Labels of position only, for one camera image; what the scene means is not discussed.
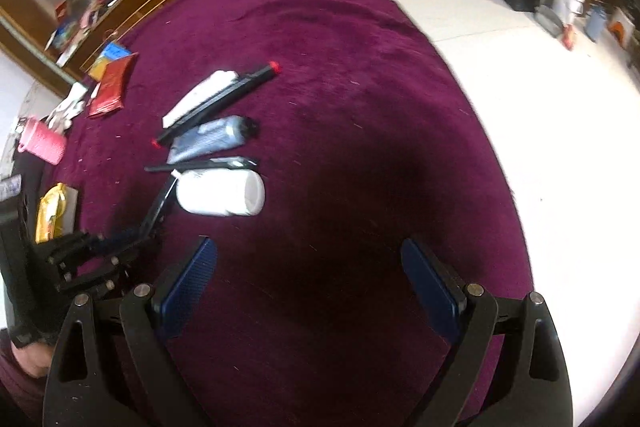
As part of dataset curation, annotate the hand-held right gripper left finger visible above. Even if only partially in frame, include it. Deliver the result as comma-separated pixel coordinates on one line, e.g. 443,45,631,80
42,236,219,427

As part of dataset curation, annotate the purple velvet tablecloth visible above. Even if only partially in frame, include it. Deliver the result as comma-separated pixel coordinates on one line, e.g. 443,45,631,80
30,0,535,427

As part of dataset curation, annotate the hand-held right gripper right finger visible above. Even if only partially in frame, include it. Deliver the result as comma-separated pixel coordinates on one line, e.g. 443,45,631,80
400,237,573,427

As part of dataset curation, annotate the white plastic bottle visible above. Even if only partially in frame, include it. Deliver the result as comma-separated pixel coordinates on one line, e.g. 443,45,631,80
175,170,266,218

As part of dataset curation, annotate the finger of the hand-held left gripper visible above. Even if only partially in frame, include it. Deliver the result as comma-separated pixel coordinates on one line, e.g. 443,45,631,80
35,227,165,267
56,252,152,296

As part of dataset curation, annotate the blue packet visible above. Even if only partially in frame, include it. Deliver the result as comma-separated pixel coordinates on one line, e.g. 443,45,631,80
99,42,131,64

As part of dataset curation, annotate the yellow cardboard box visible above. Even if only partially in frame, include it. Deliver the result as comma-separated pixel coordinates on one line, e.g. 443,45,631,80
86,56,108,82

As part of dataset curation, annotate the blue bin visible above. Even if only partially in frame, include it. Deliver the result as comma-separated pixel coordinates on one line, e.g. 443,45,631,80
585,6,609,42

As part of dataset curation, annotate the thin black pen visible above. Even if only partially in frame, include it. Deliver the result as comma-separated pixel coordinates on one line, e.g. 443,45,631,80
144,156,261,174

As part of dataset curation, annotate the blue tube black cap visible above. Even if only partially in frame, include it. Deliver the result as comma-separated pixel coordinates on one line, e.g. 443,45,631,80
166,116,260,164

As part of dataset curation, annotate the red foil packet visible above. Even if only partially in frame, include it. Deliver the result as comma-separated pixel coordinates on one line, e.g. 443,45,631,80
88,53,139,118

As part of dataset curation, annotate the wooden counter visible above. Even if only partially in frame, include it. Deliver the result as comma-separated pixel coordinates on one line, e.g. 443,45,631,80
0,0,221,84

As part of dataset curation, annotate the yellow and white packet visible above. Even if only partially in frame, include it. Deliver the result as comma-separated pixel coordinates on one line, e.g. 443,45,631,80
35,183,79,244

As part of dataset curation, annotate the pink ribbed cup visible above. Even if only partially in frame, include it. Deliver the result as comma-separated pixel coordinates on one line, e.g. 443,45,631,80
18,117,67,166

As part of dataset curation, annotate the black marker red cap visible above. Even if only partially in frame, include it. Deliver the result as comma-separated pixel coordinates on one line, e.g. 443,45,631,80
151,62,282,148

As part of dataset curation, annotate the grey dustpan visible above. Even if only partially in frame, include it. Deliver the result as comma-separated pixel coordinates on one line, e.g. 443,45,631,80
534,4,566,38

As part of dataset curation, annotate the person's left forearm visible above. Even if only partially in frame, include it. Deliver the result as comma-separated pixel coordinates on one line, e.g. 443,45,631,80
0,347,48,427

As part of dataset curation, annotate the white paper package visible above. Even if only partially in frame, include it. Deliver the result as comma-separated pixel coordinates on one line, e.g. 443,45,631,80
46,83,88,131

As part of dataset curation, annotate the person's left hand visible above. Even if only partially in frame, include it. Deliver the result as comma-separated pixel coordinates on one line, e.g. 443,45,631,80
10,342,52,379

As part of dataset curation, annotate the white tube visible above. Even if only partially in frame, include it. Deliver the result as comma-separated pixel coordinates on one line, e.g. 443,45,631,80
161,70,242,128

